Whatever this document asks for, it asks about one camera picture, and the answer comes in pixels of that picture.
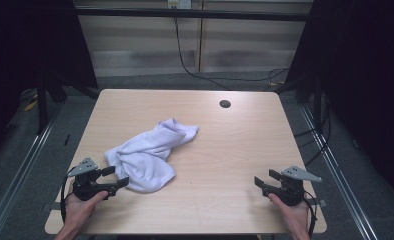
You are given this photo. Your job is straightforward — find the black curtain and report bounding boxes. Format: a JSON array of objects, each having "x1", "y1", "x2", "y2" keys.
[
  {"x1": 274, "y1": 0, "x2": 394, "y2": 209},
  {"x1": 0, "y1": 0, "x2": 99, "y2": 166}
]

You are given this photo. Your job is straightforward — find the black horizontal bar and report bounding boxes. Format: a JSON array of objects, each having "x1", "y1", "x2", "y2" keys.
[{"x1": 74, "y1": 7, "x2": 312, "y2": 23}]

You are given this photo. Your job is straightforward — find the metal floor rail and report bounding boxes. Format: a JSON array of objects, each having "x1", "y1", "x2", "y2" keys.
[
  {"x1": 0, "y1": 108, "x2": 62, "y2": 240},
  {"x1": 299, "y1": 105, "x2": 380, "y2": 240}
]

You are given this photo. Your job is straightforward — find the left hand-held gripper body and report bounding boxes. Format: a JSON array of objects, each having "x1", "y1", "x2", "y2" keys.
[{"x1": 67, "y1": 157, "x2": 119, "y2": 202}]

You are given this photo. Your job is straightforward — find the person's right hand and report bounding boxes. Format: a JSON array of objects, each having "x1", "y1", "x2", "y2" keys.
[{"x1": 267, "y1": 193, "x2": 312, "y2": 233}]

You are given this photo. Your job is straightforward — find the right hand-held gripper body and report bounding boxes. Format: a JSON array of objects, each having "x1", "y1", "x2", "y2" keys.
[{"x1": 261, "y1": 165, "x2": 323, "y2": 207}]

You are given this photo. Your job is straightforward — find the left hand-held gripper black cable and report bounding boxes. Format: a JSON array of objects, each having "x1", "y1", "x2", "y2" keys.
[{"x1": 59, "y1": 165, "x2": 78, "y2": 223}]

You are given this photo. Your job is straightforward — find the black wall cable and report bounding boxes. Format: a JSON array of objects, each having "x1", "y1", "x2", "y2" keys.
[{"x1": 173, "y1": 16, "x2": 290, "y2": 92}]

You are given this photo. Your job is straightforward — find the white wall socket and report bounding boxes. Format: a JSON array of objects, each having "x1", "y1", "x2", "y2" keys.
[{"x1": 167, "y1": 0, "x2": 193, "y2": 10}]

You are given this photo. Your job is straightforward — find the yellow object on floor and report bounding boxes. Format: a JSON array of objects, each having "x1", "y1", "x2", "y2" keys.
[{"x1": 23, "y1": 99, "x2": 39, "y2": 112}]

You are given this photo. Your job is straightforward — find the black metal stand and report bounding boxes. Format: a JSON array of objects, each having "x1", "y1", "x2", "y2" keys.
[{"x1": 36, "y1": 74, "x2": 50, "y2": 136}]

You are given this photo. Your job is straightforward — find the black floor cables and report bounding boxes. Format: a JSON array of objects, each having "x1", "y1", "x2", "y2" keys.
[{"x1": 292, "y1": 95, "x2": 333, "y2": 168}]

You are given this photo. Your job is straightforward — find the white towel with dog print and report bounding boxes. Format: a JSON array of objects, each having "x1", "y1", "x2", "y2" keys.
[{"x1": 104, "y1": 117, "x2": 200, "y2": 194}]

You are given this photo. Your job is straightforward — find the hand-held gripper black cable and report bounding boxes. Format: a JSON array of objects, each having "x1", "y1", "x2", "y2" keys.
[
  {"x1": 303, "y1": 190, "x2": 320, "y2": 239},
  {"x1": 59, "y1": 165, "x2": 78, "y2": 223}
]

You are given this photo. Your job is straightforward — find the right hand-held gripper black cable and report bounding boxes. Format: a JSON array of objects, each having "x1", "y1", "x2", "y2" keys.
[{"x1": 303, "y1": 190, "x2": 320, "y2": 239}]

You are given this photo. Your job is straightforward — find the person's left hand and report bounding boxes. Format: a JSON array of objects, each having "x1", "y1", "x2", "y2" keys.
[{"x1": 64, "y1": 190, "x2": 110, "y2": 230}]

